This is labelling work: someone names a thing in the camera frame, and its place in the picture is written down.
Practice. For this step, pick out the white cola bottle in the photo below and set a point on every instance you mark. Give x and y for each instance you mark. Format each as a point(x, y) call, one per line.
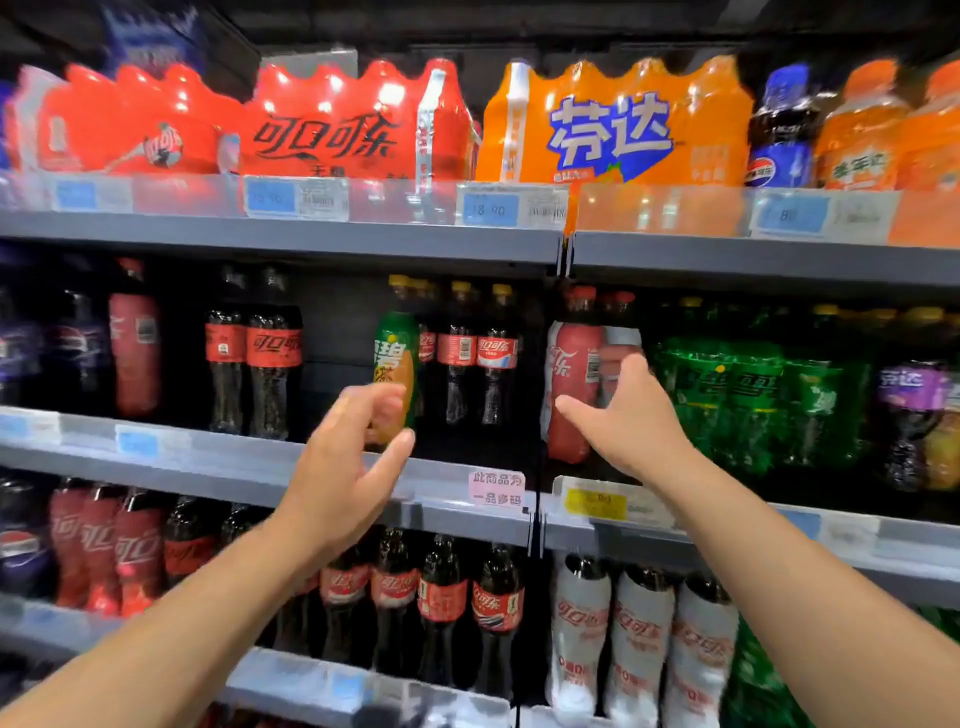
point(641, 645)
point(698, 660)
point(618, 333)
point(578, 630)

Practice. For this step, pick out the row of green soda bottles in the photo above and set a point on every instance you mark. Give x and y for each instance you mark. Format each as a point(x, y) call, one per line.
point(758, 690)

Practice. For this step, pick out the orange Fanta multipack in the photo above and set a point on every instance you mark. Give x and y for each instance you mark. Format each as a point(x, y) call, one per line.
point(630, 143)

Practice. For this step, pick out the person's right forearm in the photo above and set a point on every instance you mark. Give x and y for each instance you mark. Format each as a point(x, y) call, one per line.
point(825, 615)

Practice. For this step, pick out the dark cola bottle blue label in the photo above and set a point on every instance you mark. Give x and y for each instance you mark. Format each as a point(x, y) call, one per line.
point(23, 548)

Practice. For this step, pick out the row of dark green bottles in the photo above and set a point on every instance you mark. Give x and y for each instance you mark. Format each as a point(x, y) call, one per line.
point(750, 390)

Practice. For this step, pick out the row of dark cola bottles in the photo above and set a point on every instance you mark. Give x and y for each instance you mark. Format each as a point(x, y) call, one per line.
point(443, 600)
point(273, 348)

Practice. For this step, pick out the person's left hand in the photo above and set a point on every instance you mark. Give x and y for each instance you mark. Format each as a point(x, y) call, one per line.
point(338, 480)

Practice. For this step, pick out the person's right hand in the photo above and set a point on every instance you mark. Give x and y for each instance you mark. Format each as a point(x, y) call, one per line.
point(645, 435)

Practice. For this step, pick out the orange soda bottle orange cap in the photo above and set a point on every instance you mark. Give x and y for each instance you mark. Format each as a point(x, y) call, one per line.
point(858, 143)
point(933, 143)

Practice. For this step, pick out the person's left forearm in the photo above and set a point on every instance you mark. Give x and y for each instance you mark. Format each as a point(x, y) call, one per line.
point(150, 660)

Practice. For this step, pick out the yellow cap Sprite tea bottles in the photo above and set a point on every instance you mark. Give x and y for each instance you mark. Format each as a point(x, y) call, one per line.
point(393, 353)

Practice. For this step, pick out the red cola multipack large script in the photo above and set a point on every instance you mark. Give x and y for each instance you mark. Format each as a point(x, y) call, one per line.
point(330, 143)

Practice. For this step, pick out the row of blue label cola bottles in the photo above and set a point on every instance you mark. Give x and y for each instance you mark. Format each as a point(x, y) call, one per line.
point(75, 345)

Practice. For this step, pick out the red cola multipack round logo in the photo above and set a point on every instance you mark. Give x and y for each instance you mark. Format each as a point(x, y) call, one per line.
point(135, 120)

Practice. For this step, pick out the grey store shelving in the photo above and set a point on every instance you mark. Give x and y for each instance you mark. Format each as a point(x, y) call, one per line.
point(375, 240)

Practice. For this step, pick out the purple label bottle yellow cap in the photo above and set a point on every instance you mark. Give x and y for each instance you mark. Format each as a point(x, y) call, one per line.
point(912, 393)

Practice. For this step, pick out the large cola bottle blue cap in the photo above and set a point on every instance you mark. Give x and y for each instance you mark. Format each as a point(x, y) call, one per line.
point(780, 150)

